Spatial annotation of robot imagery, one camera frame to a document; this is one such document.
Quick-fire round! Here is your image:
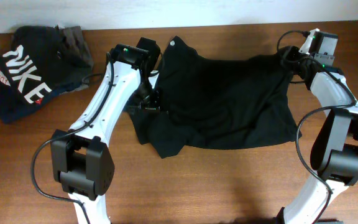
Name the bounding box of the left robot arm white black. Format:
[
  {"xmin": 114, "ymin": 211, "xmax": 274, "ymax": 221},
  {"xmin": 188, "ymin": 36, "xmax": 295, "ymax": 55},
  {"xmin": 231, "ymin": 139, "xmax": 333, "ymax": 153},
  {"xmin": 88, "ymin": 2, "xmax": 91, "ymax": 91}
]
[{"xmin": 50, "ymin": 37, "xmax": 162, "ymax": 223}]

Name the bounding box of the grey folded garment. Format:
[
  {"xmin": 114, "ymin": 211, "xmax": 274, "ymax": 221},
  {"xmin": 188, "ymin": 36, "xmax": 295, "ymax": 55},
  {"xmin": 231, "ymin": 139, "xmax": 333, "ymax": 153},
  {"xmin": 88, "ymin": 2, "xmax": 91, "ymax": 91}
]
[{"xmin": 55, "ymin": 26, "xmax": 94, "ymax": 92}]

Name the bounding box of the red white folded garment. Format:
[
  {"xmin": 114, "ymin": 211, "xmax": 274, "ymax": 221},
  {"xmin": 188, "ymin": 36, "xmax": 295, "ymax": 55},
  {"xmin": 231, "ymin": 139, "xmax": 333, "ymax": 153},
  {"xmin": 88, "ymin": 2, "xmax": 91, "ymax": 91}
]
[{"xmin": 0, "ymin": 64, "xmax": 52, "ymax": 105}]

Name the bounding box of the black Nike shirt folded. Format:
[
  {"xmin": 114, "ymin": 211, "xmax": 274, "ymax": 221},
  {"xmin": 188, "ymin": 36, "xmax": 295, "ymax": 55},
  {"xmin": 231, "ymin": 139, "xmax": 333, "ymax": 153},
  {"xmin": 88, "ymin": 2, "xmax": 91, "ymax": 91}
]
[{"xmin": 0, "ymin": 26, "xmax": 63, "ymax": 95}]

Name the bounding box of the black t-shirt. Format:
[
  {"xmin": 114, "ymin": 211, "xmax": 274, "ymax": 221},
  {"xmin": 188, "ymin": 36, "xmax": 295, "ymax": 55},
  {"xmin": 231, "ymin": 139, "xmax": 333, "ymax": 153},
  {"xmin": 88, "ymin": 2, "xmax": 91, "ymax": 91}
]
[{"xmin": 130, "ymin": 37, "xmax": 301, "ymax": 158}]

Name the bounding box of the navy folded garment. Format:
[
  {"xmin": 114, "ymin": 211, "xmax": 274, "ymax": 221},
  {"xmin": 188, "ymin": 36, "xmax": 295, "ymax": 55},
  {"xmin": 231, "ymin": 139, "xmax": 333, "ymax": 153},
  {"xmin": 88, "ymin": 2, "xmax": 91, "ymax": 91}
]
[{"xmin": 0, "ymin": 82, "xmax": 89, "ymax": 124}]

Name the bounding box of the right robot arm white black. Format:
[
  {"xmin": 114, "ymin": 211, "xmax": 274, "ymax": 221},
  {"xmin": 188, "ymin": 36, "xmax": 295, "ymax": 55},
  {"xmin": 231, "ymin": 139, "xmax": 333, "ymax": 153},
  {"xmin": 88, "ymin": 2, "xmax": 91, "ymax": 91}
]
[{"xmin": 275, "ymin": 29, "xmax": 358, "ymax": 223}]

